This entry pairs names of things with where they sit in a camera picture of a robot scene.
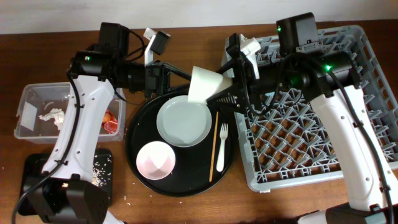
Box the black rectangular tray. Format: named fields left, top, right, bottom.
left=20, top=149, right=114, bottom=206

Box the white plastic fork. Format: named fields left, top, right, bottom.
left=216, top=123, right=228, bottom=172

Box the wooden chopstick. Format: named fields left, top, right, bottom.
left=209, top=111, right=219, bottom=182

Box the white tissue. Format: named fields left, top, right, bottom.
left=38, top=108, right=65, bottom=131

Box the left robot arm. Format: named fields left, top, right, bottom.
left=18, top=22, right=190, bottom=223

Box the orange carrot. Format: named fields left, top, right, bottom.
left=102, top=113, right=111, bottom=123

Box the white cup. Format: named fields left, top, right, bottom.
left=187, top=66, right=233, bottom=105

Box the light grey plate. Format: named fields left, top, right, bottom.
left=156, top=95, right=213, bottom=147

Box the food scraps and rice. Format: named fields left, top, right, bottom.
left=91, top=161, right=110, bottom=187

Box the red snack wrapper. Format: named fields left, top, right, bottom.
left=101, top=110, right=118, bottom=134

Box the grey dishwasher rack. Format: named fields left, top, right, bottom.
left=235, top=25, right=397, bottom=193

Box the pink bowl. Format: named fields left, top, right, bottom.
left=136, top=141, right=176, bottom=180

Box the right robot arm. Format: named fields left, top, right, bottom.
left=208, top=12, right=397, bottom=223

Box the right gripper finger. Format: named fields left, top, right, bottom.
left=206, top=83, right=243, bottom=113
left=216, top=58, right=241, bottom=73

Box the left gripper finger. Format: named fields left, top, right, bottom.
left=166, top=86, right=189, bottom=94
left=164, top=62, right=192, bottom=80

